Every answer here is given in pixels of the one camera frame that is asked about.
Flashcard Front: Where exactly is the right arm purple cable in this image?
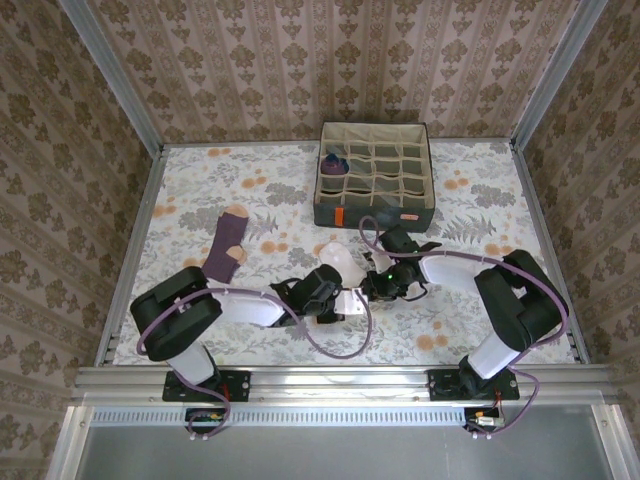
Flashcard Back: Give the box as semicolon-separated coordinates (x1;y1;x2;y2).
358;215;571;442

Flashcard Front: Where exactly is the aluminium mounting rail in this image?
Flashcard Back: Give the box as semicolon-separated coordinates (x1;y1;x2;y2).
72;364;614;406

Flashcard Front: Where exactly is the white sock with striped cuff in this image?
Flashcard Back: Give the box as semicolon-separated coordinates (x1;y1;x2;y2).
318;241;370;292

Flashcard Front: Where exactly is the small connector board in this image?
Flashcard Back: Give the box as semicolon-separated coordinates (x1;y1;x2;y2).
185;407;226;435
464;405;505;432

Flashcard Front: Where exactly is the purple sock with teal toe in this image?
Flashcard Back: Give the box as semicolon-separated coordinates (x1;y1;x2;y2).
320;153;350;177

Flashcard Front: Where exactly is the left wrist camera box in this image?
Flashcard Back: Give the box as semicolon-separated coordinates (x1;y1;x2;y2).
333;291;370;317

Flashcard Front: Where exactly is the aluminium frame bar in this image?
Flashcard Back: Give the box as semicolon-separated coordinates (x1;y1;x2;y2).
47;404;94;480
592;403;640;480

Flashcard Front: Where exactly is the grey metal panel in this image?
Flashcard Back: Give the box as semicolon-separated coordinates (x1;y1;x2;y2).
74;424;614;480

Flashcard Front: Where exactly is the aluminium side rail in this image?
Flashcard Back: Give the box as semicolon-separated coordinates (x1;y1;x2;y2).
510;142;590;364
93;144;169;369

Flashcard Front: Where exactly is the dark grey fabric storage organizer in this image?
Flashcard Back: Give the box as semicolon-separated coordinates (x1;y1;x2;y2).
313;121;436;234

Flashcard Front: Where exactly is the floral print tablecloth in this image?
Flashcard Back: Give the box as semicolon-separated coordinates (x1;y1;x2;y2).
112;139;576;366

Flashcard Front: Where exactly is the aluminium frame post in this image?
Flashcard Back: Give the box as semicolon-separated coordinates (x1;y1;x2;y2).
58;0;166;154
509;0;611;149

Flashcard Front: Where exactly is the slotted grey cable duct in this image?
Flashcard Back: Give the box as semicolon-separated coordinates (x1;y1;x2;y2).
89;405;471;427

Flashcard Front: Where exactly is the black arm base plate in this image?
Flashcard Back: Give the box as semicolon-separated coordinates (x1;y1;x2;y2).
163;370;252;403
428;368;521;402

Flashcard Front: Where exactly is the purple sock with tan toe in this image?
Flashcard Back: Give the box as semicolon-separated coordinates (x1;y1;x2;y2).
201;204;250;284

